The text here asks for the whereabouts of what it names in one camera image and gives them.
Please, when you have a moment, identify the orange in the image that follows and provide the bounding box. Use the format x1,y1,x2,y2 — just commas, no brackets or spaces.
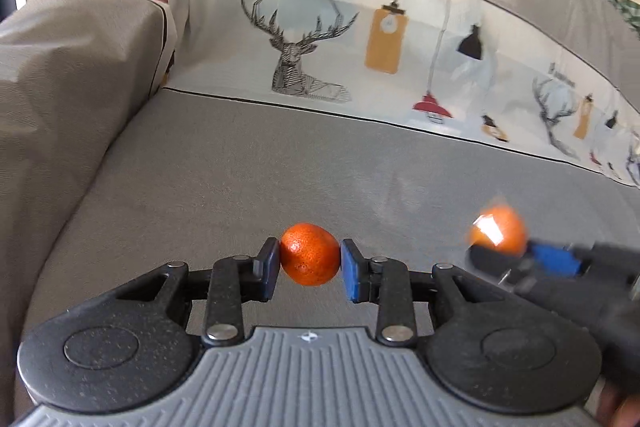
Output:
279,223,342,286
465,203,530,256

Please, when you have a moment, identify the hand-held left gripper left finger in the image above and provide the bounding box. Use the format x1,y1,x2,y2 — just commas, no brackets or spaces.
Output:
107,237,281,342

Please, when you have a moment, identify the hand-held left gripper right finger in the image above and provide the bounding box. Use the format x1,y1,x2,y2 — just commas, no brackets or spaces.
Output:
340,238,501,343

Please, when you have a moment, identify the printed grey sofa cover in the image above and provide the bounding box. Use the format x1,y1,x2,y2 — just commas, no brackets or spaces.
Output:
0,0,640,427

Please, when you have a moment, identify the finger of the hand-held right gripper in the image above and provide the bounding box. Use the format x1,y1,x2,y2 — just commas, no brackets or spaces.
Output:
527,243,586,279
467,247,537,291

